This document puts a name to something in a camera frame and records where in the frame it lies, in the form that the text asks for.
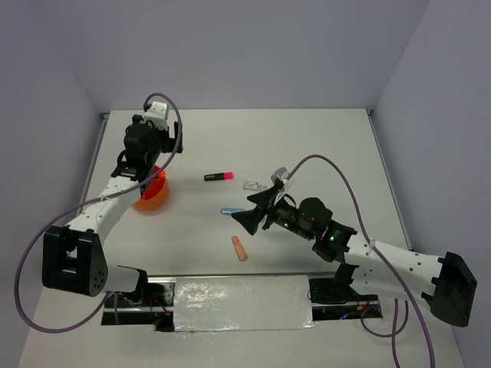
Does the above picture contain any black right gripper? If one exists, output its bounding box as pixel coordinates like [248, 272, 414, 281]
[232, 185, 315, 240]

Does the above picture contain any light blue correction tape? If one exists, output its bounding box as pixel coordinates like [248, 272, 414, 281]
[220, 208, 245, 216]

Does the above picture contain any pink highlighter black body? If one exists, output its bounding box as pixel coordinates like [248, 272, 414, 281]
[203, 172, 234, 182]

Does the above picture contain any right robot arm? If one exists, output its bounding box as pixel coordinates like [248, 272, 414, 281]
[232, 182, 477, 327]

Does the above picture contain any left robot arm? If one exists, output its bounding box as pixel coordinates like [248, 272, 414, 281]
[41, 115, 183, 306]

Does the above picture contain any small white eraser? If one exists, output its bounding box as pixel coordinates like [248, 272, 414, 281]
[243, 181, 260, 192]

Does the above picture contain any salmon pink eraser stick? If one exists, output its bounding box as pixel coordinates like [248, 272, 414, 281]
[231, 235, 249, 261]

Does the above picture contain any orange round pen holder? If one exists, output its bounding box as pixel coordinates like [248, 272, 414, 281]
[133, 170, 170, 212]

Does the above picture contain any silver foil covered plate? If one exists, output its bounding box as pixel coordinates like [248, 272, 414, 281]
[173, 275, 315, 332]

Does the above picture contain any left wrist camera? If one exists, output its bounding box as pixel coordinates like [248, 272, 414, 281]
[143, 101, 169, 130]

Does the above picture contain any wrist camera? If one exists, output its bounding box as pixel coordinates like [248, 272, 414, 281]
[271, 167, 295, 193]
[143, 101, 169, 130]

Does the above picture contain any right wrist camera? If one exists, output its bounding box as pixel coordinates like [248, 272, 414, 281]
[271, 167, 295, 193]

